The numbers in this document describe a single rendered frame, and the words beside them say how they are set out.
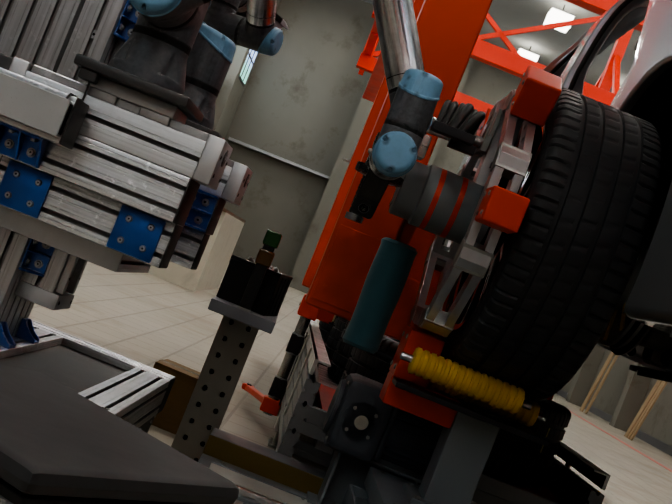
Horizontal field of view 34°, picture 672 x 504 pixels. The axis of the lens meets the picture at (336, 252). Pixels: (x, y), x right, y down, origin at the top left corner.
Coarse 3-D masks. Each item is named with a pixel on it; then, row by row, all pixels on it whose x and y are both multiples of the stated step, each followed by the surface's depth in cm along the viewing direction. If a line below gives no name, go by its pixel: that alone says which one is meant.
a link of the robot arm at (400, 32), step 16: (384, 0) 208; (400, 0) 208; (384, 16) 208; (400, 16) 207; (384, 32) 208; (400, 32) 207; (416, 32) 209; (384, 48) 209; (400, 48) 207; (416, 48) 208; (384, 64) 210; (400, 64) 207; (416, 64) 207; (400, 80) 207
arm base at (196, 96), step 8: (192, 80) 257; (192, 88) 257; (200, 88) 258; (208, 88) 259; (192, 96) 257; (200, 96) 258; (208, 96) 259; (216, 96) 262; (200, 104) 257; (208, 104) 259; (208, 112) 259; (208, 120) 259
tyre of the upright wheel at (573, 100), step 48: (576, 96) 231; (576, 144) 218; (624, 144) 221; (576, 192) 213; (624, 192) 215; (528, 240) 212; (576, 240) 212; (624, 240) 213; (528, 288) 215; (576, 288) 214; (624, 288) 214; (480, 336) 222; (528, 336) 219; (576, 336) 217; (528, 384) 230
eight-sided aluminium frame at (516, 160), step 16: (512, 128) 224; (528, 128) 226; (528, 144) 222; (496, 160) 218; (512, 160) 218; (528, 160) 218; (464, 176) 267; (496, 176) 218; (512, 176) 219; (480, 224) 218; (464, 240) 218; (496, 240) 218; (432, 256) 266; (448, 256) 268; (464, 256) 217; (480, 256) 218; (432, 272) 262; (448, 272) 224; (480, 272) 219; (448, 288) 224; (464, 288) 224; (416, 304) 254; (432, 304) 228; (464, 304) 225; (416, 320) 244; (432, 320) 231; (448, 320) 230
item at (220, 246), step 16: (224, 208) 994; (224, 224) 1025; (240, 224) 1184; (208, 240) 999; (224, 240) 1083; (208, 256) 999; (224, 256) 1148; (160, 272) 999; (176, 272) 999; (192, 272) 999; (208, 272) 1053; (224, 272) 1221; (192, 288) 999; (208, 288) 1114
